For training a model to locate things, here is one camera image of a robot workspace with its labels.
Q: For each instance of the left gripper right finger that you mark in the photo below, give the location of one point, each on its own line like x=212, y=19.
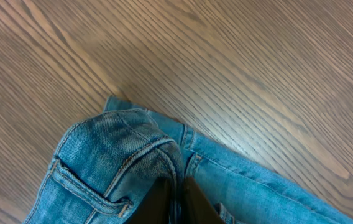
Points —
x=196, y=207

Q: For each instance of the light blue denim jeans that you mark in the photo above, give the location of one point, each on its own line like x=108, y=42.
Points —
x=104, y=166

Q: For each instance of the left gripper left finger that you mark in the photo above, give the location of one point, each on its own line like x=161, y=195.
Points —
x=155, y=207

